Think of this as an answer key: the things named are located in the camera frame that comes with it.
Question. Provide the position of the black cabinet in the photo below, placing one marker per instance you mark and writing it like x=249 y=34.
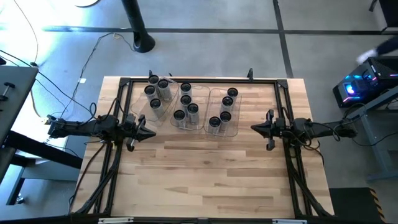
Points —
x=392 y=12

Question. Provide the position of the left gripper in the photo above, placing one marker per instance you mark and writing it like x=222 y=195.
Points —
x=130 y=127

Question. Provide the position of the white paper tag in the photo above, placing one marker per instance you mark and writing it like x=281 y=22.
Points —
x=82 y=80

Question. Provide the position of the black desktop computer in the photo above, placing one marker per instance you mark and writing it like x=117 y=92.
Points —
x=382 y=74

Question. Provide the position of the grey side desk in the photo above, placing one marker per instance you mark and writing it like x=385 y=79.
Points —
x=18 y=93

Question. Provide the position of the grey metal bench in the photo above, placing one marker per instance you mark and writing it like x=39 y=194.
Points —
x=377 y=155

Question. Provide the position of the black desk leg frame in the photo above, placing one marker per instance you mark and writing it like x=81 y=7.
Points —
x=46 y=151

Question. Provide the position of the black stand pole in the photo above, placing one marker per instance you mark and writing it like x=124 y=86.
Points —
x=141 y=37

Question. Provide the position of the black screw clamp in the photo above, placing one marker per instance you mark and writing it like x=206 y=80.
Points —
x=9 y=85

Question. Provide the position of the blue-band Celsius can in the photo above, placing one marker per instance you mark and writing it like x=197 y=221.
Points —
x=179 y=114
x=186 y=100
x=192 y=108

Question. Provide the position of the caster wheel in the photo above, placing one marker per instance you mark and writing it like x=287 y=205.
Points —
x=19 y=199

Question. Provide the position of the person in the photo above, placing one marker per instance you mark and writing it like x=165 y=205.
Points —
x=387 y=46

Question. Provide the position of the silver metal bracket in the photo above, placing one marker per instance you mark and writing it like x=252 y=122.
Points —
x=116 y=220
x=289 y=221

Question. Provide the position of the black clamp hook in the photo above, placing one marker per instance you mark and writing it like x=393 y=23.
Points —
x=250 y=73
x=150 y=73

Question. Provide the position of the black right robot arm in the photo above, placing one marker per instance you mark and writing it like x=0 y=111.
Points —
x=323 y=129

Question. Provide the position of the black hazard-striped box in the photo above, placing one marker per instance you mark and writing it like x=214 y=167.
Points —
x=351 y=205

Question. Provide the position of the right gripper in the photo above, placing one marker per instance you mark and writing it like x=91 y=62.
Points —
x=281 y=127

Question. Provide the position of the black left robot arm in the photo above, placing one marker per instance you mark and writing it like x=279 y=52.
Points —
x=81 y=127

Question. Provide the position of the red-band Celsius can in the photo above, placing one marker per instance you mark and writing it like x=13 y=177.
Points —
x=232 y=92
x=214 y=121

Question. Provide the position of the white cardboard box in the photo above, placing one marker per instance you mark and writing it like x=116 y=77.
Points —
x=59 y=142

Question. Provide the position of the clear plastic bin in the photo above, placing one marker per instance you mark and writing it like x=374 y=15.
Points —
x=140 y=109
x=203 y=93
x=214 y=99

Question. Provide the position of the black power adapter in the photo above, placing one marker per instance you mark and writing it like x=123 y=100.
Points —
x=48 y=119

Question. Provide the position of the white Celsius can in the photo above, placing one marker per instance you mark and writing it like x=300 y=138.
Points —
x=227 y=101
x=225 y=116
x=186 y=87

